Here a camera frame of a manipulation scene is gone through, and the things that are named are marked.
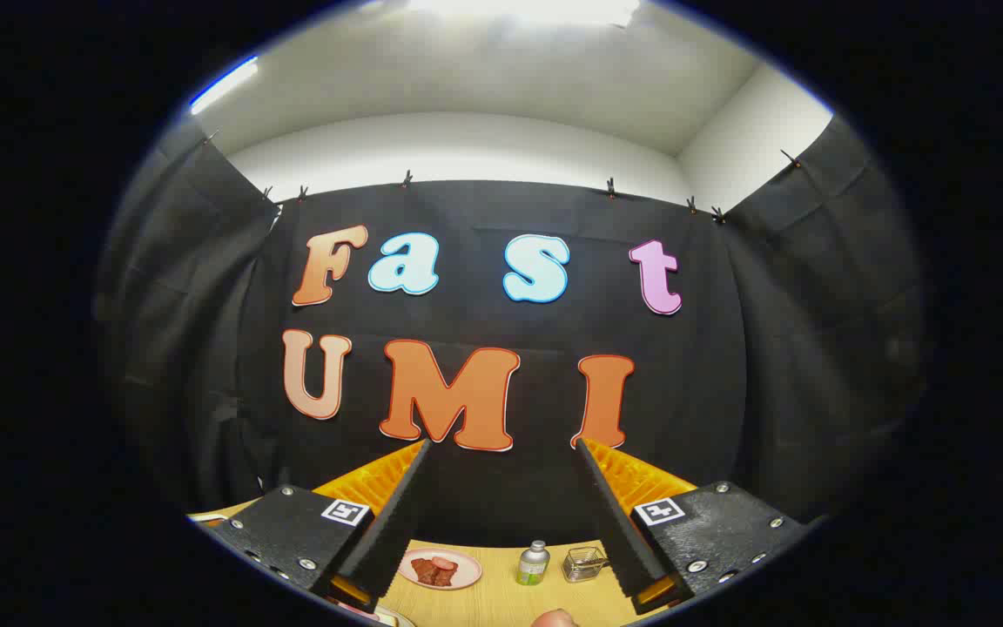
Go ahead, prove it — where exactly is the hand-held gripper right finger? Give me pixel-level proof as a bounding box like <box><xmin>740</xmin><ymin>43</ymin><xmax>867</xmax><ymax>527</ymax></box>
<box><xmin>575</xmin><ymin>437</ymin><xmax>817</xmax><ymax>617</ymax></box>

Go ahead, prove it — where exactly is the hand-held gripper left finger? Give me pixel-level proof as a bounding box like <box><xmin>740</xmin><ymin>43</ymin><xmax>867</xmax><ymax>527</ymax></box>
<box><xmin>204</xmin><ymin>438</ymin><xmax>431</xmax><ymax>616</ymax></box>

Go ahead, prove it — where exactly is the pink plate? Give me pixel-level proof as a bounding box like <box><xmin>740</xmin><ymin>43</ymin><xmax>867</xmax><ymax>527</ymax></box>
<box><xmin>397</xmin><ymin>547</ymin><xmax>483</xmax><ymax>591</ymax></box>

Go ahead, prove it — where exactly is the green label plastic bottle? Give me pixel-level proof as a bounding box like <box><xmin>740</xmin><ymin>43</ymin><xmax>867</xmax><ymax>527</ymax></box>
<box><xmin>516</xmin><ymin>540</ymin><xmax>550</xmax><ymax>586</ymax></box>

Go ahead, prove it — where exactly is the row of black cloth clips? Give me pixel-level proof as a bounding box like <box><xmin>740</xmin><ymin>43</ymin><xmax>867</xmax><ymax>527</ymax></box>
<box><xmin>201</xmin><ymin>131</ymin><xmax>803</xmax><ymax>226</ymax></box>

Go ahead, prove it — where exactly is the bright ceiling light panel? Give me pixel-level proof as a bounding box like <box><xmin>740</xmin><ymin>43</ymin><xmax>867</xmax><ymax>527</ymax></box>
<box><xmin>362</xmin><ymin>0</ymin><xmax>642</xmax><ymax>27</ymax></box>

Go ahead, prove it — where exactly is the small metal wire basket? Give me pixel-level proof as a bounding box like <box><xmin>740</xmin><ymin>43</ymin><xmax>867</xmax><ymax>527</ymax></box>
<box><xmin>562</xmin><ymin>547</ymin><xmax>611</xmax><ymax>583</ymax></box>

